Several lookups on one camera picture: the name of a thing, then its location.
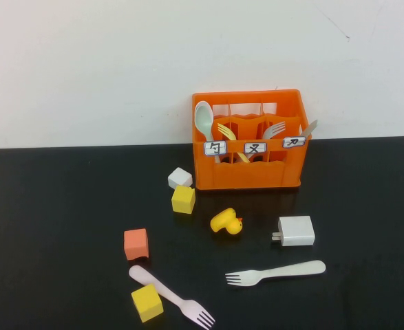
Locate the grey plastic knife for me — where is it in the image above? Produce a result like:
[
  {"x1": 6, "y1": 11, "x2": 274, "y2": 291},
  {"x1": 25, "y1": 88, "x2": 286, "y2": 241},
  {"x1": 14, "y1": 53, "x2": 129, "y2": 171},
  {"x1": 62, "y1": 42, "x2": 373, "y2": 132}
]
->
[{"x1": 298, "y1": 119, "x2": 319, "y2": 138}]

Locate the white label with spoon character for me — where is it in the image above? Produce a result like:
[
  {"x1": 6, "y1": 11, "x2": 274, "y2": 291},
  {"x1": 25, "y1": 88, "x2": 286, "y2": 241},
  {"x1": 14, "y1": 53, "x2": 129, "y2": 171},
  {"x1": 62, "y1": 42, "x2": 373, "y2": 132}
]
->
[{"x1": 204, "y1": 140, "x2": 227, "y2": 156}]

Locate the yellow rubber duck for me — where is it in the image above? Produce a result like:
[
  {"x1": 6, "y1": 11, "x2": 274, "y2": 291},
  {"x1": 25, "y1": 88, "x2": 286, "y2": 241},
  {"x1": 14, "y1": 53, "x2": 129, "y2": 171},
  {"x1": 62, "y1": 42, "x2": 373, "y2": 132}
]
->
[{"x1": 209, "y1": 207, "x2": 243, "y2": 236}]

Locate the white label with knife character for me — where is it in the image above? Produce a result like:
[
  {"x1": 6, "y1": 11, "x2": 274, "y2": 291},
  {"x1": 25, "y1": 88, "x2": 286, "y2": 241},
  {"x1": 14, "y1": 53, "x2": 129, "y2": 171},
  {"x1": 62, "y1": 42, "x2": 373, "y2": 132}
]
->
[{"x1": 282, "y1": 136, "x2": 307, "y2": 149}]

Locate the grey plastic fork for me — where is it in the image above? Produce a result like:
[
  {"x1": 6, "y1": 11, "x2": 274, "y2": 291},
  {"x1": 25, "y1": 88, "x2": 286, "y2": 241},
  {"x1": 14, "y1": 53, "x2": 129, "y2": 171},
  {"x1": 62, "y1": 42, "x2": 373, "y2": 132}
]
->
[{"x1": 248, "y1": 120, "x2": 287, "y2": 162}]

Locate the orange foam cube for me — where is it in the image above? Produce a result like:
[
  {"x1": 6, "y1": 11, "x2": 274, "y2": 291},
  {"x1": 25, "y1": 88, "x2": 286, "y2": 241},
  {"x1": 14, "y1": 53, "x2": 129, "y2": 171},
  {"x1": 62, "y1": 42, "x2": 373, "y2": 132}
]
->
[{"x1": 123, "y1": 228, "x2": 150, "y2": 261}]

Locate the yellow foam cube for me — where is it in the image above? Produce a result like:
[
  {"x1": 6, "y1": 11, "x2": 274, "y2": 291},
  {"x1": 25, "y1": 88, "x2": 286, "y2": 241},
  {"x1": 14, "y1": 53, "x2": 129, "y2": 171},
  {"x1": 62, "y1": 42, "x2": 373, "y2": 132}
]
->
[
  {"x1": 171, "y1": 185, "x2": 196, "y2": 215},
  {"x1": 130, "y1": 283, "x2": 164, "y2": 323}
]

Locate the white charger plug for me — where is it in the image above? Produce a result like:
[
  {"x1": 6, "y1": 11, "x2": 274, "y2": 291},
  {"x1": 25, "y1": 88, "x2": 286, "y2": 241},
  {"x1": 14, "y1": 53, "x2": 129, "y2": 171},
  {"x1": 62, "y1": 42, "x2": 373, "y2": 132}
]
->
[{"x1": 272, "y1": 215, "x2": 315, "y2": 248}]

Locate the white plastic fork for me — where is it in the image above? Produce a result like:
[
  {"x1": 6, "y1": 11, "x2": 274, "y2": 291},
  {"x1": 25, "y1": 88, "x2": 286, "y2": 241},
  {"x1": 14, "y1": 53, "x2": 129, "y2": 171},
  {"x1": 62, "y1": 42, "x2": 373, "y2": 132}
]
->
[{"x1": 224, "y1": 259, "x2": 326, "y2": 287}]

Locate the pink plastic fork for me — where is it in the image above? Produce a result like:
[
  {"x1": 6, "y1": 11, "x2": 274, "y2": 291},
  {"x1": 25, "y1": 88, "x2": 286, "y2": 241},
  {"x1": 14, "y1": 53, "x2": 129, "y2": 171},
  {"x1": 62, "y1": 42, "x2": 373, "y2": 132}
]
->
[{"x1": 128, "y1": 265, "x2": 216, "y2": 330}]

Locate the pale green plastic spoon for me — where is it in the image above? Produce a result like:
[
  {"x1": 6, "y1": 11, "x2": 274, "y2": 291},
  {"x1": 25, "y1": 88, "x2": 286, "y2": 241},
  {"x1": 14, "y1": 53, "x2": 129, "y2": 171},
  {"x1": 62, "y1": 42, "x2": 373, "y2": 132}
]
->
[{"x1": 193, "y1": 101, "x2": 222, "y2": 164}]

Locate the white foam cube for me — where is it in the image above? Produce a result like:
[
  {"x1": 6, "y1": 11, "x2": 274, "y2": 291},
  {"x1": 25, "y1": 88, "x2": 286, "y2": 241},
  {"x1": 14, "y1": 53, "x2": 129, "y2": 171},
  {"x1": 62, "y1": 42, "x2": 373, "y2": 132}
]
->
[{"x1": 167, "y1": 167, "x2": 193, "y2": 189}]

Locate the yellow plastic fork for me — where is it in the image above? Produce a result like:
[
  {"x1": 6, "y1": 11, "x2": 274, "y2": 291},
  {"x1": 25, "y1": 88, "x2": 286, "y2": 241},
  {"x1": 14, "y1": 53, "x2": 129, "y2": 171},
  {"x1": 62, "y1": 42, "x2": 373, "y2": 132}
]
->
[{"x1": 217, "y1": 122, "x2": 251, "y2": 163}]

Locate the white label with fork character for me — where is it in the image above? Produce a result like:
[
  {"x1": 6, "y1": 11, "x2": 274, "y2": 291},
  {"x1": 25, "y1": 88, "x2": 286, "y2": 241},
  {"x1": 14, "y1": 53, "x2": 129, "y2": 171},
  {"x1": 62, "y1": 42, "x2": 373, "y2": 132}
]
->
[{"x1": 244, "y1": 142, "x2": 268, "y2": 155}]

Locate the orange plastic cutlery holder crate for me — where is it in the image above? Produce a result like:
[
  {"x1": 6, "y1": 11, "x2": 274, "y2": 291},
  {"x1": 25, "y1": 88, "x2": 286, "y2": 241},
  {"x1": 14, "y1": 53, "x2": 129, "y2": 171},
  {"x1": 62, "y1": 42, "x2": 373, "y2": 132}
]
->
[{"x1": 191, "y1": 89, "x2": 312, "y2": 190}]

